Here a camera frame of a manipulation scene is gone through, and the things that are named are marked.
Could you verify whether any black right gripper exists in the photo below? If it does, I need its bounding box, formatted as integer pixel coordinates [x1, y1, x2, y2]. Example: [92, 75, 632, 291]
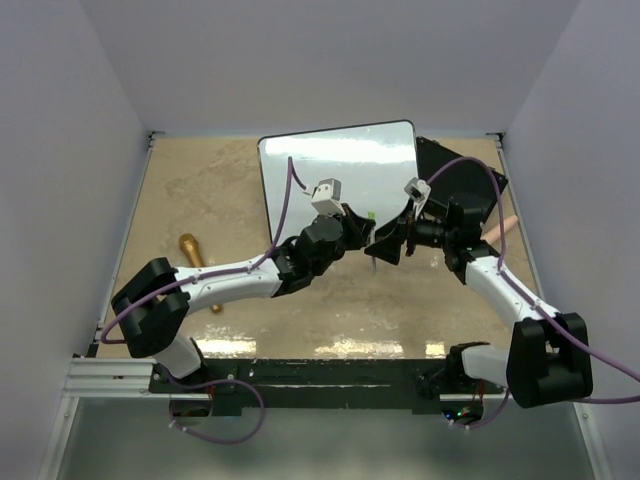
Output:
[365, 198, 456, 265]

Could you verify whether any white green whiteboard marker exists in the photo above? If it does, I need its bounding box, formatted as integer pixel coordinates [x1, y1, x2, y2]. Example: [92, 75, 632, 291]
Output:
[367, 211, 377, 274]

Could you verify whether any white whiteboard black frame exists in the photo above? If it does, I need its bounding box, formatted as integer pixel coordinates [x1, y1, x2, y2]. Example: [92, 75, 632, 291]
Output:
[257, 120, 418, 236]

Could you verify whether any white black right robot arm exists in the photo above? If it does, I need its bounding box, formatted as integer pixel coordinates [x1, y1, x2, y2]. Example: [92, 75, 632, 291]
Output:
[365, 197, 593, 408]

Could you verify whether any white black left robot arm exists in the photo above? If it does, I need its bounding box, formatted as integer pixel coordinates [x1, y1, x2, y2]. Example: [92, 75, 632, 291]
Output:
[111, 204, 375, 392]

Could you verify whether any black ribbed board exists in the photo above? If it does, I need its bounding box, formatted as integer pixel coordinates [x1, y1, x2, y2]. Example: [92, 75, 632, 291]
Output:
[416, 136, 497, 223]

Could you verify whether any pink beige cylinder toy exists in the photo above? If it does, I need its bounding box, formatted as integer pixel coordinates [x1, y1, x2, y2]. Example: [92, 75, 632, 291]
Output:
[481, 215, 518, 245]

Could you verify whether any gold toy microphone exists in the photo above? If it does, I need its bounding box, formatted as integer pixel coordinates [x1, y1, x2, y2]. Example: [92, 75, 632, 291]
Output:
[178, 232, 224, 315]

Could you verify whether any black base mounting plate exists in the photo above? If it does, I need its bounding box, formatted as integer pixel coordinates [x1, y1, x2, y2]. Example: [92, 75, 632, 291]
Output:
[149, 358, 480, 416]

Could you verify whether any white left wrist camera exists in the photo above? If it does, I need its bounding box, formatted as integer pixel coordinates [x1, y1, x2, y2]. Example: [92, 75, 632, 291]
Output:
[311, 178, 346, 217]

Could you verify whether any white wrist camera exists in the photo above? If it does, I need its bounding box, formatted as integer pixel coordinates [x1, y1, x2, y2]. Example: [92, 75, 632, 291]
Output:
[404, 177, 431, 203]
[311, 178, 346, 217]

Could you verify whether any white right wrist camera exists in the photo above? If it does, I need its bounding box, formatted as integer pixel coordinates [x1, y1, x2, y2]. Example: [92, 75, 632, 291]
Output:
[404, 177, 431, 203]

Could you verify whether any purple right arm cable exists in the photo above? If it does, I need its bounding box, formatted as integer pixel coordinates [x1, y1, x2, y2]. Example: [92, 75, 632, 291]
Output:
[424, 156, 640, 431]

